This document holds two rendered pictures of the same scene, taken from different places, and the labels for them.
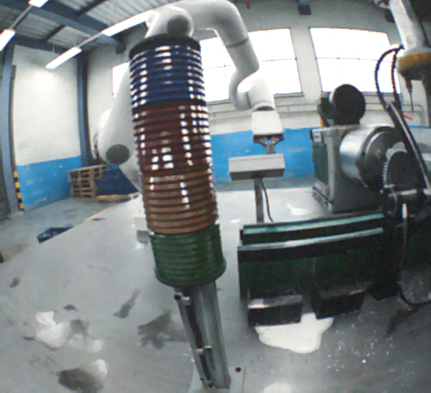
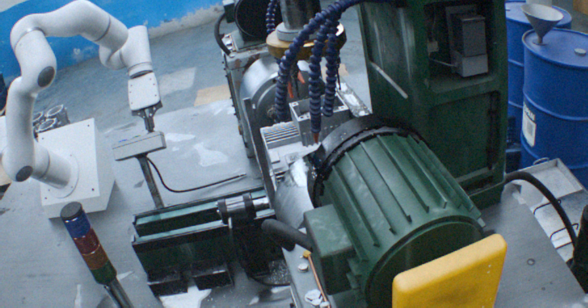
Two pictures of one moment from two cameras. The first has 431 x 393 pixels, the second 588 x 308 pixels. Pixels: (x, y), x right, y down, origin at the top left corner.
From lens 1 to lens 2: 0.88 m
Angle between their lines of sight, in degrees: 26
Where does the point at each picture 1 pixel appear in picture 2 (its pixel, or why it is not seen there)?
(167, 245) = (96, 272)
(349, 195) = not seen: hidden behind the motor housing
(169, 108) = (83, 238)
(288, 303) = (170, 280)
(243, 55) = (107, 43)
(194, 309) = (112, 290)
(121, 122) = (20, 148)
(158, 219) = (91, 265)
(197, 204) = (100, 259)
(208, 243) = (107, 268)
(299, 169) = not seen: outside the picture
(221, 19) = (78, 31)
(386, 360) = not seen: outside the picture
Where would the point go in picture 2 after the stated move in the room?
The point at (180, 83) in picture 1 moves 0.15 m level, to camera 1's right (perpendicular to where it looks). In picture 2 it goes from (83, 230) to (144, 210)
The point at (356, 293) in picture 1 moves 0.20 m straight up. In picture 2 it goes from (218, 272) to (193, 211)
